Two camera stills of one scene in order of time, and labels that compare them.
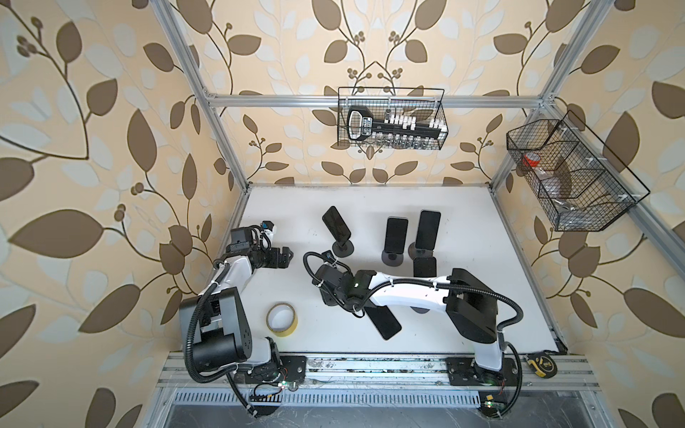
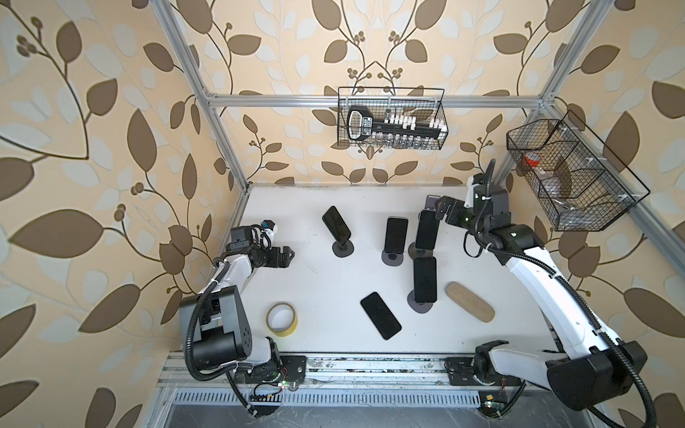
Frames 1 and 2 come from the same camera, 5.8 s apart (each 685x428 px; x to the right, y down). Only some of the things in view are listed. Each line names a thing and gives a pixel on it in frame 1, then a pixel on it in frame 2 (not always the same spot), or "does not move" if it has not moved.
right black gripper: [327, 299] -> [458, 205]
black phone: [425, 267] does not move
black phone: [384, 321] does not move
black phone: [428, 228] does not move
